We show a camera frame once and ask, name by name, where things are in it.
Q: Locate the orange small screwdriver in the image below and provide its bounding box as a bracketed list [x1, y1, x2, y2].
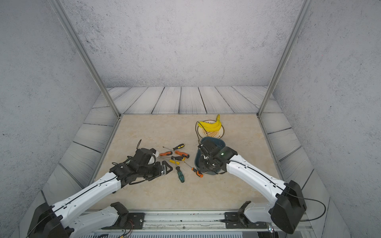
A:
[159, 151, 173, 157]

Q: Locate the orange black stubby screwdriver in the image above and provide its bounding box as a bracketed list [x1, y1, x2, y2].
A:
[184, 161, 203, 178]

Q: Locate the round patterned plate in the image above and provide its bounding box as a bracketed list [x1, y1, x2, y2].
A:
[196, 123, 225, 139]

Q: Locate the yellow banana bunch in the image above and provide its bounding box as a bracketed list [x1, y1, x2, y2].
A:
[197, 114, 222, 132]

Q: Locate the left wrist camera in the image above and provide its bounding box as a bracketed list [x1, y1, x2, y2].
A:
[161, 165, 167, 176]

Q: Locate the black yellow small screwdriver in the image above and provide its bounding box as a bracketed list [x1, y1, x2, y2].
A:
[163, 143, 185, 151]

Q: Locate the aluminium frame post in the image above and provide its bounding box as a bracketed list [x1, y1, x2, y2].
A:
[257, 0, 313, 119]
[49, 0, 122, 119]

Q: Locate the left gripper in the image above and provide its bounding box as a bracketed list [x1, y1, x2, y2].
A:
[137, 160, 175, 181]

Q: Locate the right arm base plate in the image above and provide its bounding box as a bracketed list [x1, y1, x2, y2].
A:
[220, 212, 267, 229]

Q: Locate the aluminium front rail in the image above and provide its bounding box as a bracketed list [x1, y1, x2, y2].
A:
[84, 209, 316, 238]

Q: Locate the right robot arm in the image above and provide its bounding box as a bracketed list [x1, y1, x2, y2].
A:
[195, 137, 307, 234]

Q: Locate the right aluminium frame post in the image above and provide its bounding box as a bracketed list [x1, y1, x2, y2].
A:
[257, 0, 313, 119]

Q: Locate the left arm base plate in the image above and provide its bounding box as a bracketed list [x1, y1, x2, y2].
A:
[108, 212, 145, 231]

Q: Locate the green black screwdriver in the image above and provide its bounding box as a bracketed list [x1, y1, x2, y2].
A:
[176, 166, 185, 183]

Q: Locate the teal storage box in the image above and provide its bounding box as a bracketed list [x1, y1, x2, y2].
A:
[194, 137, 226, 175]

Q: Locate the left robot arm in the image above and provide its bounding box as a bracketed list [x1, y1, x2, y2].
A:
[27, 148, 173, 238]

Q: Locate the left aluminium frame post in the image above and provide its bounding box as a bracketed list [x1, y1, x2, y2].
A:
[49, 0, 122, 119]

